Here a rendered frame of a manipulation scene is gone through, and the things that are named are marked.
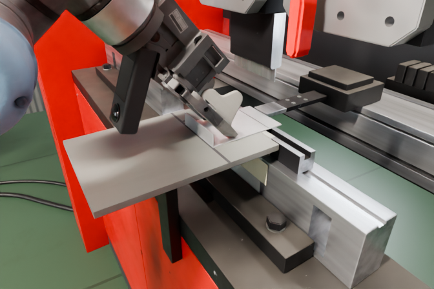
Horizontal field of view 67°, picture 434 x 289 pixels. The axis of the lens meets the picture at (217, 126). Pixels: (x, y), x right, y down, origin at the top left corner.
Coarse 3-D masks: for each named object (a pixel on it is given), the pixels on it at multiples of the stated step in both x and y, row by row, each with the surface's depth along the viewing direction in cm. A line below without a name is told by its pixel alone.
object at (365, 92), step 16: (304, 80) 66; (320, 80) 64; (336, 80) 61; (352, 80) 61; (368, 80) 62; (304, 96) 62; (320, 96) 62; (336, 96) 60; (352, 96) 59; (368, 96) 62; (272, 112) 56
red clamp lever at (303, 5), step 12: (300, 0) 29; (312, 0) 30; (300, 12) 30; (312, 12) 30; (288, 24) 31; (300, 24) 30; (312, 24) 31; (288, 36) 31; (300, 36) 31; (288, 48) 32; (300, 48) 31
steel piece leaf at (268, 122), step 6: (240, 108) 58; (246, 108) 58; (252, 108) 58; (246, 114) 56; (252, 114) 55; (258, 114) 55; (264, 114) 55; (258, 120) 54; (264, 120) 54; (270, 120) 54; (270, 126) 52; (276, 126) 52
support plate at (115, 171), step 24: (144, 120) 54; (168, 120) 54; (72, 144) 47; (96, 144) 47; (120, 144) 47; (144, 144) 47; (168, 144) 47; (192, 144) 47; (240, 144) 47; (264, 144) 47; (96, 168) 42; (120, 168) 42; (144, 168) 42; (168, 168) 42; (192, 168) 42; (216, 168) 42; (96, 192) 38; (120, 192) 38; (144, 192) 38; (96, 216) 35
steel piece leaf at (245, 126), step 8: (240, 112) 56; (192, 120) 50; (200, 120) 54; (240, 120) 54; (248, 120) 54; (192, 128) 50; (200, 128) 48; (208, 128) 51; (240, 128) 51; (248, 128) 51; (256, 128) 51; (264, 128) 51; (200, 136) 49; (208, 136) 47; (216, 136) 49; (224, 136) 49; (240, 136) 49; (216, 144) 47
